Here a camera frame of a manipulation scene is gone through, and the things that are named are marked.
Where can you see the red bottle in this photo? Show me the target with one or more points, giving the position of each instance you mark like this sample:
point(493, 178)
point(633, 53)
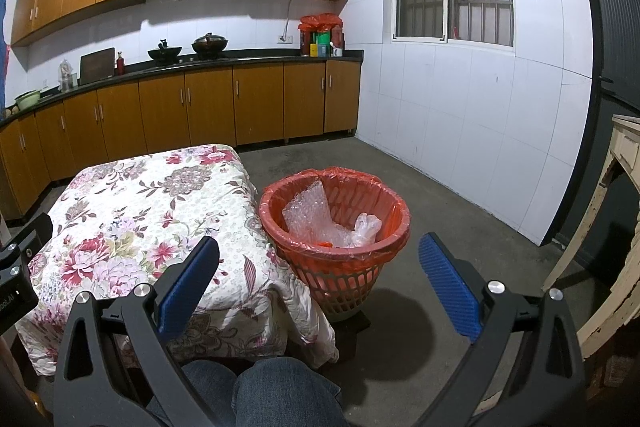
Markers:
point(120, 66)

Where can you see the dark grey door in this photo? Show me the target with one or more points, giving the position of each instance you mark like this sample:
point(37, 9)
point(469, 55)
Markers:
point(615, 32)

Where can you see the red plastic bag on containers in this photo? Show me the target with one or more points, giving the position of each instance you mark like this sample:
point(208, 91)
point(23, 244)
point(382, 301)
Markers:
point(320, 22)

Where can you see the bubble wrap sheet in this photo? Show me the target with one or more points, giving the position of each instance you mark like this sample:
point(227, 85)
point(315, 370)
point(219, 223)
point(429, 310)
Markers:
point(310, 212)

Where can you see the green basin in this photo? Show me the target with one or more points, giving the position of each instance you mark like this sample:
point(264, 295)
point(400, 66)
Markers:
point(27, 100)

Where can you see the black pot with lid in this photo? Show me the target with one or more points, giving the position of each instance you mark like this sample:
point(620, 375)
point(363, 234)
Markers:
point(210, 46)

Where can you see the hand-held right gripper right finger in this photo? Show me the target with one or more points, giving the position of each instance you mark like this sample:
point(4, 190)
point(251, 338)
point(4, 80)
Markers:
point(450, 292)

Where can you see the floral cloth covered table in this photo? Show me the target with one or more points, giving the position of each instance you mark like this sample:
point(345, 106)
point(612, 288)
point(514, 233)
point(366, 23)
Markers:
point(150, 217)

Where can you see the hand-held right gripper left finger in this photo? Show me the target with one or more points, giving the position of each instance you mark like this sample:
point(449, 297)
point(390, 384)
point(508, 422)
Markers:
point(187, 287)

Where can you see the dark brown cutting board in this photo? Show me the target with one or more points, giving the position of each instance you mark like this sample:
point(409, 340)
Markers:
point(97, 66)

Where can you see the clear jar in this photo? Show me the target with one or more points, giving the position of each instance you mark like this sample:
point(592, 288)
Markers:
point(66, 79)

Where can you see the wooden lower kitchen cabinets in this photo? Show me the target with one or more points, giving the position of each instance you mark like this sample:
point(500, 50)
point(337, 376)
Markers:
point(210, 107)

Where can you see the blue hanging cloth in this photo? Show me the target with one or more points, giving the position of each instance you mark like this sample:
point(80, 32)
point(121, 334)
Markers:
point(4, 57)

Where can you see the clear plastic bag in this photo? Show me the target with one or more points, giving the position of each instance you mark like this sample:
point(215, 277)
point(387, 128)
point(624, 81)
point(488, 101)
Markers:
point(365, 229)

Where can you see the black wok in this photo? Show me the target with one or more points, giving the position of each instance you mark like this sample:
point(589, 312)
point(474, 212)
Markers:
point(165, 54)

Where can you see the black kitchen countertop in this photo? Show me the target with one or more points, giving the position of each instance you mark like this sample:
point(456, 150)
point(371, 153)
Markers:
point(270, 55)

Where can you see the person's left leg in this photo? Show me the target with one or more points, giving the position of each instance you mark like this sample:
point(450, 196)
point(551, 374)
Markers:
point(210, 392)

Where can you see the person's knees in jeans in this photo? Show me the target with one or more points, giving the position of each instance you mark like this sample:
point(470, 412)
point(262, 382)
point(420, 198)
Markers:
point(290, 392)

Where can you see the red plastic bag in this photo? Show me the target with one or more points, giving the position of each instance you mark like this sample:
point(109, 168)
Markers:
point(326, 244)
point(320, 22)

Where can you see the green container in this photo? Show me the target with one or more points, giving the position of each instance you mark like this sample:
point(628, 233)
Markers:
point(323, 44)

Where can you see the white wall socket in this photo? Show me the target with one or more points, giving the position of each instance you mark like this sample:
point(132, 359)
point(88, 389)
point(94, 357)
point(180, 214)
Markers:
point(285, 39)

